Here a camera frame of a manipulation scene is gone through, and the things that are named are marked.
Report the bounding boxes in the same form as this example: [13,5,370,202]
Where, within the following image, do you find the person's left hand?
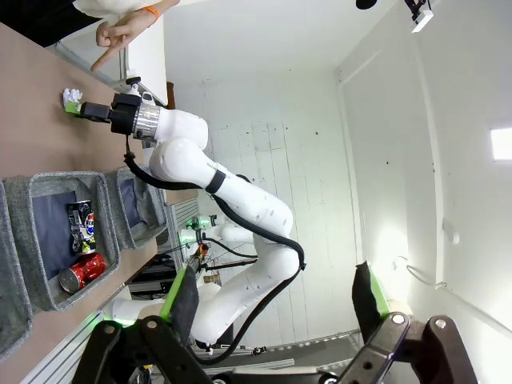
[90,8,159,74]

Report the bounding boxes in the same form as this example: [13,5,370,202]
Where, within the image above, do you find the white paper ball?
[62,88,84,107]

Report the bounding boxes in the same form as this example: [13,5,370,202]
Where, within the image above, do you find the crushed red soda can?
[58,251,108,294]

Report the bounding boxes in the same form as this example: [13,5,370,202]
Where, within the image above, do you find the white wall cord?
[394,255,449,289]

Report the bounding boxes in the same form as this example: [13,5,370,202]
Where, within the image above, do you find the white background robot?
[178,214,257,249]

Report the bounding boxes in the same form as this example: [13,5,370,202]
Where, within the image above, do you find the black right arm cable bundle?
[122,134,308,366]

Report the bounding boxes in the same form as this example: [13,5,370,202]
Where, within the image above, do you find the person's left forearm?
[151,0,181,17]

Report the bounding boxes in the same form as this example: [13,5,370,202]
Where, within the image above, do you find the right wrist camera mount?
[125,75,155,104]

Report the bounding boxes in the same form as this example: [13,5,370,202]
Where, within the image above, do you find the bright wall window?
[490,127,512,162]

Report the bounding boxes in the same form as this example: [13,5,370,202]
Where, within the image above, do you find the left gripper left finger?
[74,266,225,384]

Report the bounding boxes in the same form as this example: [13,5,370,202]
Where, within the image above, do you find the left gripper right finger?
[339,259,479,384]

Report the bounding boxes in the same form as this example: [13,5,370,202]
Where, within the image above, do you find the person in white sweater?
[0,0,161,49]

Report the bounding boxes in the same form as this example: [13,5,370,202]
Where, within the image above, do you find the grey fabric basket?
[104,166,169,251]
[0,178,34,357]
[27,170,122,313]

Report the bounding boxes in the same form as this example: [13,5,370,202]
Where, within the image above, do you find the white ceiling mounted device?
[403,0,436,34]

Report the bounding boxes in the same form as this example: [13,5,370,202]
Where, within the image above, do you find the crushed black drink can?
[66,198,98,256]

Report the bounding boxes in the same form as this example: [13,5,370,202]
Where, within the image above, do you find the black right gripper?
[65,91,142,136]

